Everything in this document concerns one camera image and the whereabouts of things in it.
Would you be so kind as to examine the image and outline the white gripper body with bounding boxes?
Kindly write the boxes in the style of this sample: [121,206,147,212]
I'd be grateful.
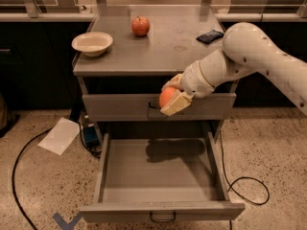
[180,60,214,99]

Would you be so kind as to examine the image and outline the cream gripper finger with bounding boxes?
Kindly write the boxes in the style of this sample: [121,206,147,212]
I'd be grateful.
[161,74,182,90]
[160,91,192,116]

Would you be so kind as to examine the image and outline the orange fruit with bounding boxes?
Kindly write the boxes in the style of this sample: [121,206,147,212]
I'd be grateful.
[159,87,177,107]

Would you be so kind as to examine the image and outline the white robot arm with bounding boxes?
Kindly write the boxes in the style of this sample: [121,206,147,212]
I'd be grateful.
[159,22,307,116]

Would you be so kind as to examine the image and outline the grey drawer cabinet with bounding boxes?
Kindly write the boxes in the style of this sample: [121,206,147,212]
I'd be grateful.
[73,5,236,139]

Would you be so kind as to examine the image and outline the open grey lower drawer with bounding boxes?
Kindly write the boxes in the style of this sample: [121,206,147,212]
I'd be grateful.
[81,135,245,223]

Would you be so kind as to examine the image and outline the closed grey upper drawer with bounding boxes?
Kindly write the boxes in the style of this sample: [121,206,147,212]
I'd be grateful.
[83,93,236,122]

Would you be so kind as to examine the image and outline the dark blue snack packet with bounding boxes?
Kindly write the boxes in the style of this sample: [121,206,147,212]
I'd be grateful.
[197,30,224,44]

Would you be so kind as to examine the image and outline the red apple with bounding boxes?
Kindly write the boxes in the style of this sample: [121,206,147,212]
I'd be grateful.
[130,16,151,36]

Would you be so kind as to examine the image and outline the white bowl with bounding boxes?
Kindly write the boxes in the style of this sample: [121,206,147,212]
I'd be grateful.
[71,32,113,57]

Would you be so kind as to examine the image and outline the blue power box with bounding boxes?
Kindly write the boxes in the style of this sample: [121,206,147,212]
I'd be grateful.
[83,126,99,147]

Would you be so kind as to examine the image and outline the white paper sheet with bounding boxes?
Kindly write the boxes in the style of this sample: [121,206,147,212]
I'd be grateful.
[38,118,80,155]

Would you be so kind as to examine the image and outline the blue tape floor marker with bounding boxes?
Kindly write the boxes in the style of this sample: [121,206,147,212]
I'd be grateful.
[53,213,83,230]

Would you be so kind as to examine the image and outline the black cable left floor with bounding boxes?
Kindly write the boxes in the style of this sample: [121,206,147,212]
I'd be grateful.
[12,126,56,230]

